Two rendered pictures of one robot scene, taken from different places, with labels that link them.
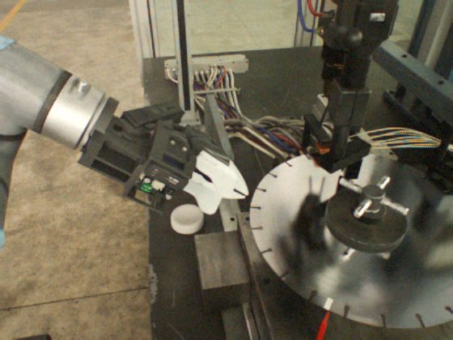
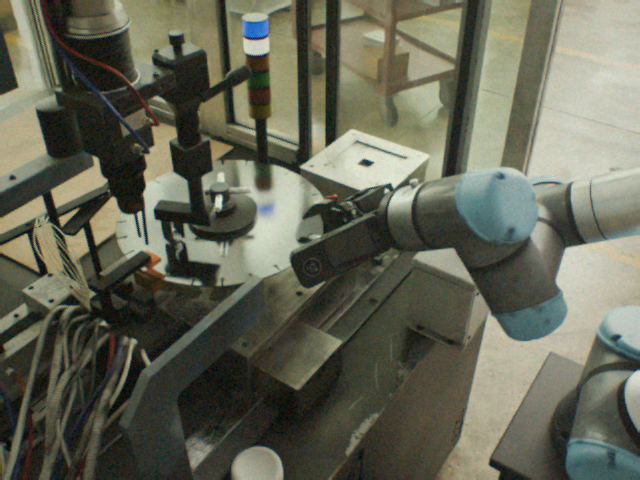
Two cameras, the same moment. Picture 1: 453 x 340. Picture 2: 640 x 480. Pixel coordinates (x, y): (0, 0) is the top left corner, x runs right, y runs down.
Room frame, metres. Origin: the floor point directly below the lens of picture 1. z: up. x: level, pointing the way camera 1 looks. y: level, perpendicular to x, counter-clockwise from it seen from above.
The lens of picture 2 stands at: (0.87, 0.51, 1.57)
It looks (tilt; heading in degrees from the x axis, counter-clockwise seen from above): 38 degrees down; 225
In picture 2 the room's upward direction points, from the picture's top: straight up
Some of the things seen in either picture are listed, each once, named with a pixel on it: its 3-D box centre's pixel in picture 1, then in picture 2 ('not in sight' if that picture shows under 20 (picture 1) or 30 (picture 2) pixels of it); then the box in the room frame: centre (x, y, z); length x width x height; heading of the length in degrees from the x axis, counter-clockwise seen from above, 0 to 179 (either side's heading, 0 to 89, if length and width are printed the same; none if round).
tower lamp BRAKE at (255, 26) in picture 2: not in sight; (255, 25); (0.14, -0.39, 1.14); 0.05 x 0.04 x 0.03; 100
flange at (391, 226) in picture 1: (366, 212); (221, 208); (0.38, -0.20, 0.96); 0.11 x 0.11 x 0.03
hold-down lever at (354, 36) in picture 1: (356, 31); (216, 79); (0.40, -0.14, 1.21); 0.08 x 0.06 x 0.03; 10
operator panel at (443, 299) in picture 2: not in sight; (474, 261); (0.05, 0.07, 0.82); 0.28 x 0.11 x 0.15; 10
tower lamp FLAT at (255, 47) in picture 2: not in sight; (256, 43); (0.14, -0.39, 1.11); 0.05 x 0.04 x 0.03; 100
